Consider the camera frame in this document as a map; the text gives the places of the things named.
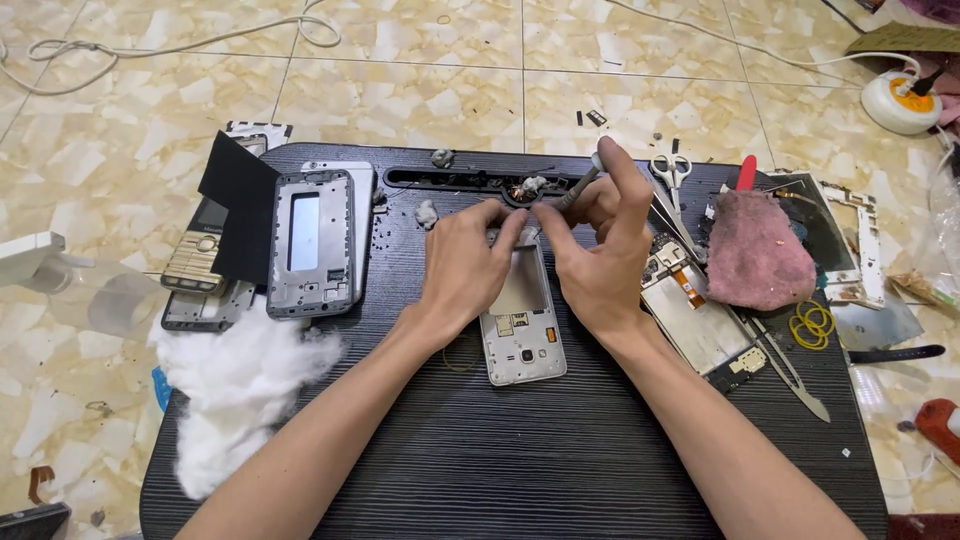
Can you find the small white-handled scissors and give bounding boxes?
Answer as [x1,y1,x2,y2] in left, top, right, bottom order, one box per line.
[648,153,704,258]

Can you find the white phone frame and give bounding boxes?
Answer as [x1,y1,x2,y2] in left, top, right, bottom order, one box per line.
[816,181,888,311]

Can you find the red tool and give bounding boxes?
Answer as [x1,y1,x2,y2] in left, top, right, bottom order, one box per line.
[914,397,960,468]

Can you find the yellow rubber bands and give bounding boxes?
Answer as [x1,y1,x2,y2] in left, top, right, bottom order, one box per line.
[788,299,837,352]

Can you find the grey metal plate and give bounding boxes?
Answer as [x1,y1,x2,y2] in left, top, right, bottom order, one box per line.
[828,287,926,353]

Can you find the brown cardboard piece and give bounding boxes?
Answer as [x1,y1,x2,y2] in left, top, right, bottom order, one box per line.
[846,20,960,56]

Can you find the long white cable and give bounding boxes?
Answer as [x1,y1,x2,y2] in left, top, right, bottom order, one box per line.
[0,0,343,97]

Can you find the thin brown rubber band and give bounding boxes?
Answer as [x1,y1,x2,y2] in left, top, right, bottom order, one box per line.
[440,343,482,375]

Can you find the metal tweezers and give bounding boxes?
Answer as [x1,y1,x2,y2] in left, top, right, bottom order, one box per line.
[738,310,833,424]

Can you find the black plug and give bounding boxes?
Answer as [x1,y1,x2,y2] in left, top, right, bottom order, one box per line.
[909,67,947,96]

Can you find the broken black phone screen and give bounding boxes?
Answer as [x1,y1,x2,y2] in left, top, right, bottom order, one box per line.
[763,171,861,288]

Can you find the white plastic device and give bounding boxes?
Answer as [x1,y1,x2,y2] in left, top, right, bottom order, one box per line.
[0,231,96,296]

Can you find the clear plastic bag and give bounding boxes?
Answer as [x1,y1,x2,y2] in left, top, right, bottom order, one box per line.
[924,146,960,301]

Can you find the silver phone housing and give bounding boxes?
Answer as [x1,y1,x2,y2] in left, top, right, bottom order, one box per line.
[478,227,569,387]

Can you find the phone display assembly orange flex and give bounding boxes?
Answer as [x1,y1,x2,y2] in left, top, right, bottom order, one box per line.
[639,232,769,396]

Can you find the yellowish wrapper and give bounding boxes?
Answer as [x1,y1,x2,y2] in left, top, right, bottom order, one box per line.
[887,269,960,312]

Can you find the gold keypad phone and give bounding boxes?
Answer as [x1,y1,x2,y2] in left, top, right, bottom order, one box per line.
[159,196,231,297]

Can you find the white phone bezel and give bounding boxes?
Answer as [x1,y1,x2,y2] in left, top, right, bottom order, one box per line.
[225,120,294,159]

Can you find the person's left hand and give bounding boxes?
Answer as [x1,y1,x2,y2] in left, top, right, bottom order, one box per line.
[407,198,531,340]

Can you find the grey precision screwdriver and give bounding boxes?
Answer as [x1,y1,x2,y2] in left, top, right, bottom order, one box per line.
[553,152,609,213]

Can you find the pink cloth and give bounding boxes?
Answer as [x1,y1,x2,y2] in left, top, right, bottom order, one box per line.
[704,189,818,313]

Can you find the dark grey phone frame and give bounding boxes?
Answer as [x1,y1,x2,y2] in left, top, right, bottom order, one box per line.
[160,279,261,333]

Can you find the black flat object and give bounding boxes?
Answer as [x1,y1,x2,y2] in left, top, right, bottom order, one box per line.
[0,501,73,540]

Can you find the person's right hand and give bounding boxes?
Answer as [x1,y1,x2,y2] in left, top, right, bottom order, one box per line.
[531,137,657,344]

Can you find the white power cord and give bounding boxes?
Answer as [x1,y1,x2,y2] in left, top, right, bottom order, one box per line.
[606,0,925,85]

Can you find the black strap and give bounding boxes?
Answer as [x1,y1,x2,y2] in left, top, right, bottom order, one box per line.
[846,343,948,366]

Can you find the grey phone middle frame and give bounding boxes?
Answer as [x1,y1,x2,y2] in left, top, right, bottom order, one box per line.
[265,169,357,321]

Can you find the blue plastic piece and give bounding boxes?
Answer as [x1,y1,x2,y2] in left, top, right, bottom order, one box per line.
[150,365,174,414]

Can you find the black sandpaper sheet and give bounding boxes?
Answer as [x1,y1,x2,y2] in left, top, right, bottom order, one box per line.
[197,130,283,287]

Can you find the clear plastic piece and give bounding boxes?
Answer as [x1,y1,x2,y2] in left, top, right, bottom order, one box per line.
[45,258,164,344]

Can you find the round white orange socket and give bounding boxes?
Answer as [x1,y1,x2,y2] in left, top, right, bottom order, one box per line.
[860,69,945,137]

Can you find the heap of white cotton wool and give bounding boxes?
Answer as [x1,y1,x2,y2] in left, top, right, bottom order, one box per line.
[148,298,348,501]

